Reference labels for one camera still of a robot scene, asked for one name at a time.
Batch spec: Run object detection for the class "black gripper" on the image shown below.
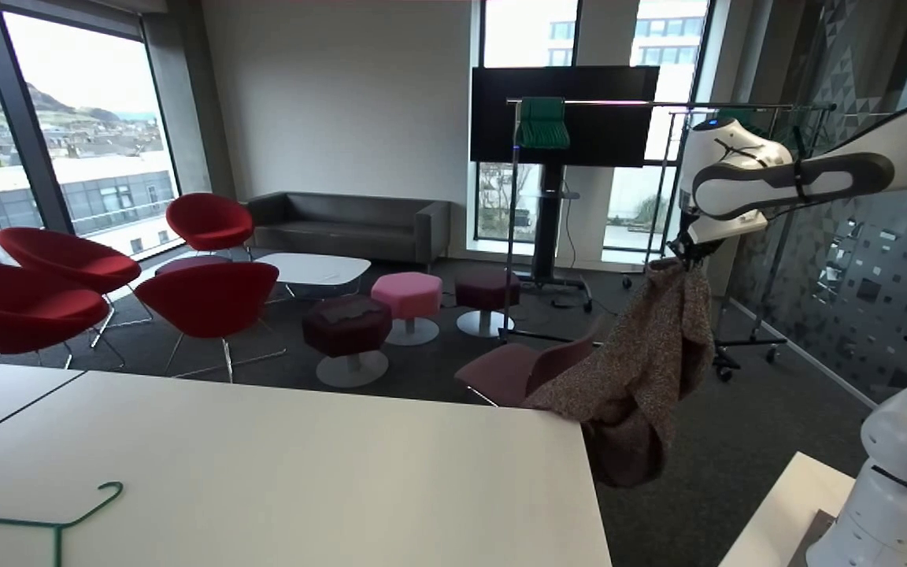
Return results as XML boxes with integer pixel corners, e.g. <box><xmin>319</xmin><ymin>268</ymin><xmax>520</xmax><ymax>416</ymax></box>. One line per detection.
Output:
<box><xmin>670</xmin><ymin>230</ymin><xmax>716</xmax><ymax>275</ymax></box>

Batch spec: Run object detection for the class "brown knitted jersey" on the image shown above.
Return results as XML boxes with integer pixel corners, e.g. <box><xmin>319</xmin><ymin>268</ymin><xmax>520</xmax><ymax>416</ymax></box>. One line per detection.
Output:
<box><xmin>521</xmin><ymin>261</ymin><xmax>716</xmax><ymax>491</ymax></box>

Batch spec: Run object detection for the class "mauve plastic chair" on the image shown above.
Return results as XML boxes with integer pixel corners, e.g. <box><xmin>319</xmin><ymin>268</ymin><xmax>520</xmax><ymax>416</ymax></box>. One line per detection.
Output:
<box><xmin>449</xmin><ymin>337</ymin><xmax>604</xmax><ymax>411</ymax></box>

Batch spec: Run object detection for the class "red lounge chair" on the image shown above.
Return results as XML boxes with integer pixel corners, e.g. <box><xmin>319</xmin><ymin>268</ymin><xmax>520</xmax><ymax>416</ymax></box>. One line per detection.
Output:
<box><xmin>164</xmin><ymin>191</ymin><xmax>257</xmax><ymax>254</ymax></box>
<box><xmin>0</xmin><ymin>258</ymin><xmax>114</xmax><ymax>365</ymax></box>
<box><xmin>0</xmin><ymin>228</ymin><xmax>144</xmax><ymax>357</ymax></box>
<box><xmin>132</xmin><ymin>258</ymin><xmax>289</xmax><ymax>386</ymax></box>

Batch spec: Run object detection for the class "black wheeled clothes rack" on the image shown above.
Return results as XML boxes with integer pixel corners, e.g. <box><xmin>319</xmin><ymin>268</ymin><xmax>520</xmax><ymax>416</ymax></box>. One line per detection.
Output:
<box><xmin>709</xmin><ymin>100</ymin><xmax>792</xmax><ymax>386</ymax></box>

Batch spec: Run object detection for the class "black TV stand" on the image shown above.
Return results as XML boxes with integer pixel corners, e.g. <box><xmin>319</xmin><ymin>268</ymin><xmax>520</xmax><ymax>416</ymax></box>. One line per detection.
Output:
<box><xmin>512</xmin><ymin>162</ymin><xmax>595</xmax><ymax>315</ymax></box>

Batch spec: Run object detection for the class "black TV screen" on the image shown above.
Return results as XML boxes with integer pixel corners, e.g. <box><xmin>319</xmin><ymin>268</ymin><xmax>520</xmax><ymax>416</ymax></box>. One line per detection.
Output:
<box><xmin>468</xmin><ymin>62</ymin><xmax>662</xmax><ymax>171</ymax></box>

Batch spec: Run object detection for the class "silver clothes rack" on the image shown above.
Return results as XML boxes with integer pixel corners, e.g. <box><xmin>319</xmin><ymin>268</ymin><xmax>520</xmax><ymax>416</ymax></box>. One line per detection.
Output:
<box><xmin>500</xmin><ymin>94</ymin><xmax>685</xmax><ymax>308</ymax></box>

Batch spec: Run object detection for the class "green garment on hanger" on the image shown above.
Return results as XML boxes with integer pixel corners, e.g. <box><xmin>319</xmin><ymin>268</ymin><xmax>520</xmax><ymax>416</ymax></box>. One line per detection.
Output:
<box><xmin>515</xmin><ymin>94</ymin><xmax>572</xmax><ymax>155</ymax></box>

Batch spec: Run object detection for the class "dark maroon round stool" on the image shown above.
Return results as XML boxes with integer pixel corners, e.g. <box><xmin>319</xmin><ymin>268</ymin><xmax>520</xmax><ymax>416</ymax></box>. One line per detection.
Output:
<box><xmin>299</xmin><ymin>295</ymin><xmax>392</xmax><ymax>394</ymax></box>
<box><xmin>454</xmin><ymin>272</ymin><xmax>521</xmax><ymax>340</ymax></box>

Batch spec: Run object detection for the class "pink round stool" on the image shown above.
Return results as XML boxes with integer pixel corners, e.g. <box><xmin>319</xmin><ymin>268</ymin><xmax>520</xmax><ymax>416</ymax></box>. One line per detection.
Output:
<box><xmin>369</xmin><ymin>268</ymin><xmax>445</xmax><ymax>349</ymax></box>

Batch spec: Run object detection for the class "grey sofa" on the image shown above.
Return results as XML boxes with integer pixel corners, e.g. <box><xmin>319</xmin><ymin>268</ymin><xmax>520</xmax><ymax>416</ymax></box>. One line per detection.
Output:
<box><xmin>244</xmin><ymin>188</ymin><xmax>454</xmax><ymax>272</ymax></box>

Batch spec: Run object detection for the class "white coffee table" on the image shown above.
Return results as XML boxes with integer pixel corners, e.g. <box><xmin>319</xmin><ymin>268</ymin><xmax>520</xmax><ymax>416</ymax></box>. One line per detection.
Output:
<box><xmin>255</xmin><ymin>250</ymin><xmax>374</xmax><ymax>293</ymax></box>

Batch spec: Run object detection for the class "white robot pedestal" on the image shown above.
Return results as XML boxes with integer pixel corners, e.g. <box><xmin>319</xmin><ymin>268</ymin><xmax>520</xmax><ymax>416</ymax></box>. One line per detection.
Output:
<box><xmin>716</xmin><ymin>452</ymin><xmax>858</xmax><ymax>567</ymax></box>

